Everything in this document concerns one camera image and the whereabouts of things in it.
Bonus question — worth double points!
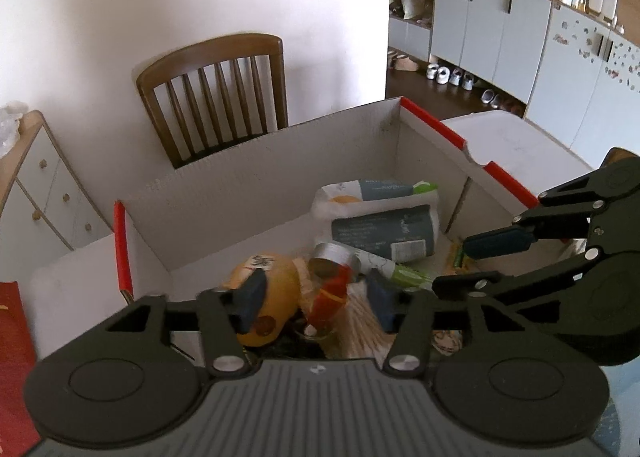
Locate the blue printed table mat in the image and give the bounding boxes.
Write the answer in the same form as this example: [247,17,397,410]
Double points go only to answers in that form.
[595,362,640,457]

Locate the white wooden sideboard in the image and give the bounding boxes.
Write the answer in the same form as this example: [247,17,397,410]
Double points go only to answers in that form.
[0,109,115,283]

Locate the white green tube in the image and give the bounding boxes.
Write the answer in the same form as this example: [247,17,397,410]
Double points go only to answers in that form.
[350,252,433,288]

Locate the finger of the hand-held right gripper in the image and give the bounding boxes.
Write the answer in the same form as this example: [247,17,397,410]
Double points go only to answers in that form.
[462,174,608,260]
[432,247,601,305]

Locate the red paper bag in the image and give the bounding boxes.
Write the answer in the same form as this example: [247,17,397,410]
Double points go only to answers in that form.
[0,282,41,457]

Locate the row of small shoes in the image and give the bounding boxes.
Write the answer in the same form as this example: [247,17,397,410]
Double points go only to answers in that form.
[425,64,526,112]

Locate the wooden slatted chair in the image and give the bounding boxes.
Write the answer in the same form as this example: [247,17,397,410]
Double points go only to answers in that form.
[136,34,289,168]

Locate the white wet wipes pack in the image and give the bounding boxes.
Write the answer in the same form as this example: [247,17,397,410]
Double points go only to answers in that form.
[312,179,441,263]

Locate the orange toy keychain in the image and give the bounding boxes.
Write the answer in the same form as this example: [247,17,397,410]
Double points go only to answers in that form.
[305,267,353,338]

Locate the white wall cabinet unit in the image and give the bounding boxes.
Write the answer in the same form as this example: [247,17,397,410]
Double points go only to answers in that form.
[387,0,640,168]

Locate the yellow plush toy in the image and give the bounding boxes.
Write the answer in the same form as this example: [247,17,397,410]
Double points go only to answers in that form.
[227,251,303,348]

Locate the red cardboard box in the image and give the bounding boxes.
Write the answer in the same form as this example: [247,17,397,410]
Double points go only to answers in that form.
[114,96,576,363]

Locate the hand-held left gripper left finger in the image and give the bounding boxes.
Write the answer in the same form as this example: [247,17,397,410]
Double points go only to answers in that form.
[102,269,268,378]

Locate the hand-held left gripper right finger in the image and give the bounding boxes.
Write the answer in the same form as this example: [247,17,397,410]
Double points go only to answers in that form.
[367,271,541,378]

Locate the yellow snack packet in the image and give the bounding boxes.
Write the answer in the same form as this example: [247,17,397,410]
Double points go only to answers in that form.
[447,242,476,275]

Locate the clear plastic bag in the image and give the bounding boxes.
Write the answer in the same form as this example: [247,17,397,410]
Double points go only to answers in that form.
[0,102,26,158]

